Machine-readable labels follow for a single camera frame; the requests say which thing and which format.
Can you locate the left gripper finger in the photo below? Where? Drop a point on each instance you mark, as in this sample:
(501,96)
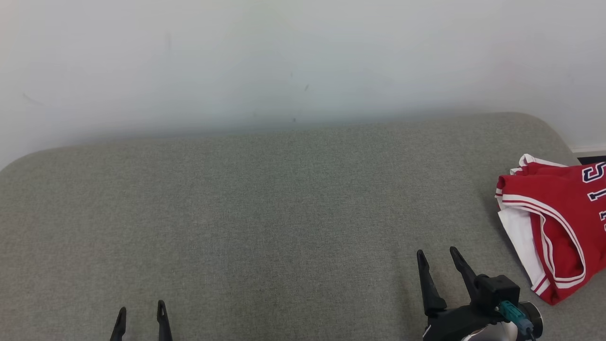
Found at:
(120,327)
(164,324)

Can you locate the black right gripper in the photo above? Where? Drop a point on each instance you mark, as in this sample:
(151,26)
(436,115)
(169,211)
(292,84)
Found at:
(454,324)

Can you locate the red and white garment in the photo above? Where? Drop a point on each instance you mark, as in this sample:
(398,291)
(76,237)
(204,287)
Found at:
(558,227)

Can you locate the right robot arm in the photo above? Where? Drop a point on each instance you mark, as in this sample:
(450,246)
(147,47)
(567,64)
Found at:
(535,317)

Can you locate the grey fabric sofa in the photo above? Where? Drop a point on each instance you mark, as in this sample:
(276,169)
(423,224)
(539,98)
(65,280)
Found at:
(236,213)

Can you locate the black baseboard strip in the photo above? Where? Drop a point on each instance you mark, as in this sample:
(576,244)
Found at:
(594,159)

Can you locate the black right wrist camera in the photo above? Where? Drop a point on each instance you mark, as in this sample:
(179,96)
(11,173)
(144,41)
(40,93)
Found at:
(497,291)

